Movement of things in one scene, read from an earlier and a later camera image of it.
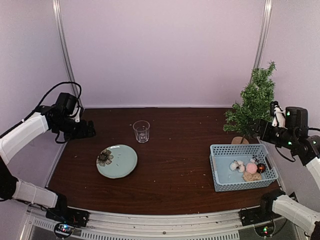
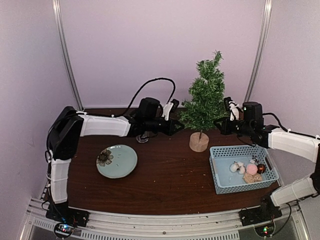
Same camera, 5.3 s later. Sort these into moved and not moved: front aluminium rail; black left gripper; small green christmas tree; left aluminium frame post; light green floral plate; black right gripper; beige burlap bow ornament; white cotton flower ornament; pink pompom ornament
Moved: black right gripper; small green christmas tree; black left gripper
Not moved: pink pompom ornament; left aluminium frame post; white cotton flower ornament; light green floral plate; front aluminium rail; beige burlap bow ornament
